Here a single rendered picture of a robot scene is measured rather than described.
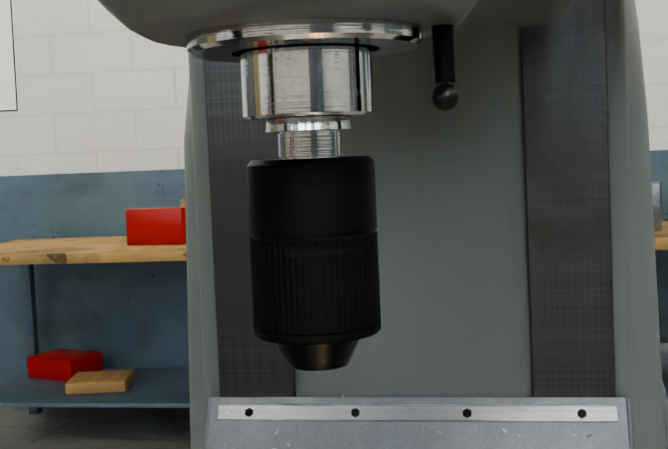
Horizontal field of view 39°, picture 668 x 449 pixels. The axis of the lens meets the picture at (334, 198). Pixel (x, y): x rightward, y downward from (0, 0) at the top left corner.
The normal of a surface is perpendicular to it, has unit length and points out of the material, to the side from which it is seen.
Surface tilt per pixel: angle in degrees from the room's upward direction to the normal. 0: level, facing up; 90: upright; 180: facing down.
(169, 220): 90
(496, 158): 90
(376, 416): 63
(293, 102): 90
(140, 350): 90
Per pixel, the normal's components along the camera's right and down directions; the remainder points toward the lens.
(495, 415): -0.16, -0.40
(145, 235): -0.21, 0.06
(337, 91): 0.44, 0.03
